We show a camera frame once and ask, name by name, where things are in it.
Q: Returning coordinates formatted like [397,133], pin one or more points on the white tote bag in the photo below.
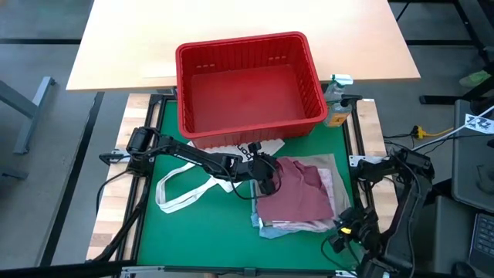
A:
[272,146]

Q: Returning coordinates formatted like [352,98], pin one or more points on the pink garment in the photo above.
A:
[328,181]

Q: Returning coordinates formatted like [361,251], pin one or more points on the maroon garment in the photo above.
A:
[301,193]

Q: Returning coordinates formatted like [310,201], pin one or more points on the light wooden desk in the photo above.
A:
[135,38]

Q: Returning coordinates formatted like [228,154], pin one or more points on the white marker tag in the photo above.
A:
[478,123]

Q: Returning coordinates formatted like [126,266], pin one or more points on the grey keyboard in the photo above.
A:
[482,239]

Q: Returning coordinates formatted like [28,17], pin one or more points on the green table mat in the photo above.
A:
[200,239]

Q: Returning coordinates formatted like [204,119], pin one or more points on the white rod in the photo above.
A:
[451,133]

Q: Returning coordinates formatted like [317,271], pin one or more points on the light blue garment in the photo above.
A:
[270,233]

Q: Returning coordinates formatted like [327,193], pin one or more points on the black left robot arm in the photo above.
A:
[185,156]

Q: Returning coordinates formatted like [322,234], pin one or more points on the red plastic laundry basket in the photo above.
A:
[251,100]

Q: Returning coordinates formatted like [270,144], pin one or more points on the spray bottle with green label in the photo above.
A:
[332,92]

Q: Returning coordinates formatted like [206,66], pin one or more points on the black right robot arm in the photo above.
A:
[409,201]

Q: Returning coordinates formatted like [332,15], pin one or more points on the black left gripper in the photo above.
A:
[254,168]

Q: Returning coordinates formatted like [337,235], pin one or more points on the grey desk leg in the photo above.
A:
[34,104]

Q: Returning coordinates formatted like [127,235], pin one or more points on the black desk leg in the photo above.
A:
[444,99]

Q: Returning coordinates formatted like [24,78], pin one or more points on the green shoe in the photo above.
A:
[474,78]

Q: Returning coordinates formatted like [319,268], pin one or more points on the beige grey garment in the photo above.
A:
[328,160]

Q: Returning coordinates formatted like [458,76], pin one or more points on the black round object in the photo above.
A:
[463,270]

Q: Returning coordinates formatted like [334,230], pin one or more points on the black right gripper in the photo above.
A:
[363,229]

